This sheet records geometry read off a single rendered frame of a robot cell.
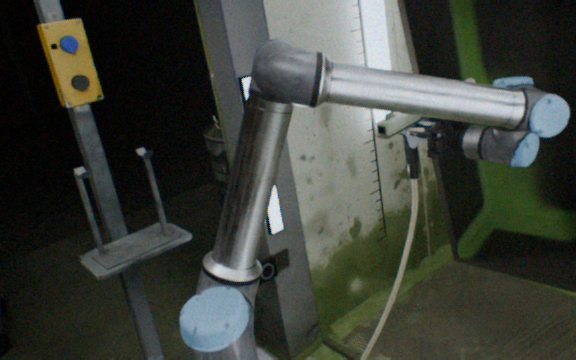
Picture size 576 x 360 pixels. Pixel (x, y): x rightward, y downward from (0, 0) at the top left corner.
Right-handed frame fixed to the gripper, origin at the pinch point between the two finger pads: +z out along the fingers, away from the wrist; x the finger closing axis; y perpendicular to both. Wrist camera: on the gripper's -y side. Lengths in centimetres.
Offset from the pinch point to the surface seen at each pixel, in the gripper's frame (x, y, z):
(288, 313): -11, 88, 63
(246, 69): -3, -15, 66
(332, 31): 42, -19, 63
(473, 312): 54, 112, 15
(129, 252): -61, 31, 73
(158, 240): -51, 32, 71
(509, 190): 66, 52, 2
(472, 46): 57, -9, 9
